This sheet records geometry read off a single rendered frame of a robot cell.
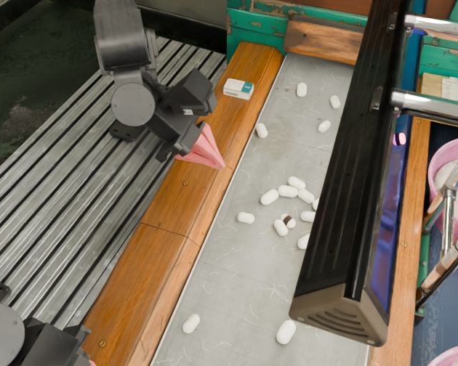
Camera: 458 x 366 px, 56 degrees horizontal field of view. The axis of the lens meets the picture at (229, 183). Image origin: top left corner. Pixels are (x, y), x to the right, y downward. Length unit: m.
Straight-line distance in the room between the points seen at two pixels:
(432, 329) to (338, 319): 0.50
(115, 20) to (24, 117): 1.62
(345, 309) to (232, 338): 0.37
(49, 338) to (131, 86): 0.32
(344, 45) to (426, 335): 0.62
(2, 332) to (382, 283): 0.32
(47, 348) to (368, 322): 0.27
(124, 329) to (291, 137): 0.51
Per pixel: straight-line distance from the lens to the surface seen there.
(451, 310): 0.88
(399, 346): 0.71
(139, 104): 0.59
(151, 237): 0.76
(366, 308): 0.34
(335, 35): 1.05
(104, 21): 0.67
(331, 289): 0.35
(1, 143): 2.18
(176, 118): 0.66
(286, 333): 0.68
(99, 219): 0.92
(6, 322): 0.43
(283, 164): 0.88
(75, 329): 0.53
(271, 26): 1.12
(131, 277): 0.73
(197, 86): 0.61
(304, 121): 0.97
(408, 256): 0.78
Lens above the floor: 1.40
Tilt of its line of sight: 52 degrees down
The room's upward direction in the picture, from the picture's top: straight up
